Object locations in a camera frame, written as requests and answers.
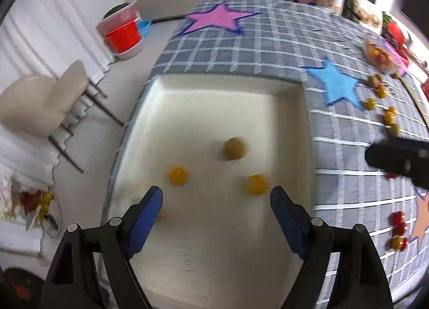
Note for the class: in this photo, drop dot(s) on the clear plastic bag of tomatoes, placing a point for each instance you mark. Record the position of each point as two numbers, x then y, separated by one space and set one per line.
382 52

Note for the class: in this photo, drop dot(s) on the orange cherry tomato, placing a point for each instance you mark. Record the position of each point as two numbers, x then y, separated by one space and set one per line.
381 91

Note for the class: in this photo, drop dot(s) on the beige chair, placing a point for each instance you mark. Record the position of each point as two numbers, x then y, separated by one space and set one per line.
40 101

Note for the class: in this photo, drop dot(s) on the wooden strip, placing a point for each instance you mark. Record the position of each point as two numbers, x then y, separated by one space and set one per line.
417 103

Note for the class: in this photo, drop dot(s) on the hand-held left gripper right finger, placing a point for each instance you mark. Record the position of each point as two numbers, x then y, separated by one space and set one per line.
285 218

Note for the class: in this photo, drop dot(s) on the red box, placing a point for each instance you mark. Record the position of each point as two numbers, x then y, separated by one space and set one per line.
426 89

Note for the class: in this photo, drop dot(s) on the bread package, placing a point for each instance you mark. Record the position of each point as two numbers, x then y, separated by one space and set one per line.
365 11

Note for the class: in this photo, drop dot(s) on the red container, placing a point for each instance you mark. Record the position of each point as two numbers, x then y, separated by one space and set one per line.
395 32

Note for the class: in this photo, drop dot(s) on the blue plastic basin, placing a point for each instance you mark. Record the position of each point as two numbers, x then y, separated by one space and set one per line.
144 27

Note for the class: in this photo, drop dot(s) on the red plastic basin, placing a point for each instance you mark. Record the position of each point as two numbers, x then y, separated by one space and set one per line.
122 37

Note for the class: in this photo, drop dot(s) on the translucent plastic basin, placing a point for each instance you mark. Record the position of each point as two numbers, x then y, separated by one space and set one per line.
114 16

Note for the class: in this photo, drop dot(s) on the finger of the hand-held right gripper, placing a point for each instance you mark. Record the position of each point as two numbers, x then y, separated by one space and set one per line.
398 158

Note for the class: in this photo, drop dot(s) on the black and red round object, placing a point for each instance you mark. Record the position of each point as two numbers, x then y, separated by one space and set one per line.
20 290

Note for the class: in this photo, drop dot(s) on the white rectangular tray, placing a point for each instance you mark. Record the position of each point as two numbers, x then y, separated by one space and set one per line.
207 111

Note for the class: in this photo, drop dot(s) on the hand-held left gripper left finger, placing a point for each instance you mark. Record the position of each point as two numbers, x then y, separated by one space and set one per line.
147 215

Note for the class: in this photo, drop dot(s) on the red cherry tomato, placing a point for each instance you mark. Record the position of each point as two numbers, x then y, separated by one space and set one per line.
405 244
401 228
393 175
398 218

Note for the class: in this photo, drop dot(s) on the red and yellow toy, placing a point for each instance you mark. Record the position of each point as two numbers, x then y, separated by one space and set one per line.
37 205

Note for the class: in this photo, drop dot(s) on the white curtain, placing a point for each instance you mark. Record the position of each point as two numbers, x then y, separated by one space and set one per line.
67 21

